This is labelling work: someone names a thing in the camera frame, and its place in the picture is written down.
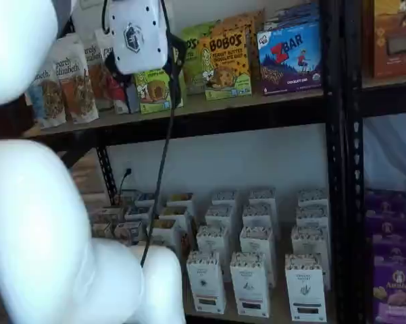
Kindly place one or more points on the white granola bags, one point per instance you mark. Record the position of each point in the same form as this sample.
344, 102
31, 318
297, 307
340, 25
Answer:
76, 91

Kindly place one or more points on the small brown snack box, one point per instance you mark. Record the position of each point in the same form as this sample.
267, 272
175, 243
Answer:
101, 230
109, 214

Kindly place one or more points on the white cracker box pink strip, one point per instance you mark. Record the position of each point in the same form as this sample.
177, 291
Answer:
262, 196
256, 241
250, 287
259, 216

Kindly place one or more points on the brown granola bag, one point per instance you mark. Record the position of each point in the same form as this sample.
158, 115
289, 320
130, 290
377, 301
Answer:
99, 86

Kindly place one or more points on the white cracker box yellow strip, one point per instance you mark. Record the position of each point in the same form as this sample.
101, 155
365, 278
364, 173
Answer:
211, 241
224, 198
219, 216
206, 283

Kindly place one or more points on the orange snack box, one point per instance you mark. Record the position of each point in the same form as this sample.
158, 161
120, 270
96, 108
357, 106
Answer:
395, 33

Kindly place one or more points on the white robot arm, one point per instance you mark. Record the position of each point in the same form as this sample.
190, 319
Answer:
37, 219

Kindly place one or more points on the blue ZBar box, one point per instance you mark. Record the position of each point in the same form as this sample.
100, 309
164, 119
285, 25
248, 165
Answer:
297, 15
290, 60

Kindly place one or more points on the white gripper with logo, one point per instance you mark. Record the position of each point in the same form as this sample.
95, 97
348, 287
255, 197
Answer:
138, 37

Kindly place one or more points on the blue granola bag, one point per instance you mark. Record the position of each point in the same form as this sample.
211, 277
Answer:
47, 101

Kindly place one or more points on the white cracker box grey strip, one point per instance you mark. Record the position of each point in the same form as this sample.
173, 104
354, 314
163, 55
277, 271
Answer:
312, 216
309, 241
312, 197
305, 290

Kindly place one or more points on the orange Bobo's box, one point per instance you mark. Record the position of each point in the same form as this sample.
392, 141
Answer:
243, 22
223, 67

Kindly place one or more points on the green Bobo's box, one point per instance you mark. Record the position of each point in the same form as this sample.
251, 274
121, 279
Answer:
152, 92
193, 67

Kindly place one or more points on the black metal shelving unit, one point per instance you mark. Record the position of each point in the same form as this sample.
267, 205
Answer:
354, 152
331, 135

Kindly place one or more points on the red granola bag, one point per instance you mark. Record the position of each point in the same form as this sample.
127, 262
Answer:
118, 98

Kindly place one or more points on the purple Annie's box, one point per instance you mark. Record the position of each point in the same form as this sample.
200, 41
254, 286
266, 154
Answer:
397, 290
388, 226
385, 200

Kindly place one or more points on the small white snack box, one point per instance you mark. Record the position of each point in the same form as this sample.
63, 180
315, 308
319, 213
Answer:
128, 232
138, 213
146, 199

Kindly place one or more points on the white box with food photo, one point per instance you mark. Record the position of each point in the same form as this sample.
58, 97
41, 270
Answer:
179, 200
165, 236
175, 213

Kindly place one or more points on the black power plug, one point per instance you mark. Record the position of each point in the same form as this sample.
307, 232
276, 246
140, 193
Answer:
127, 173

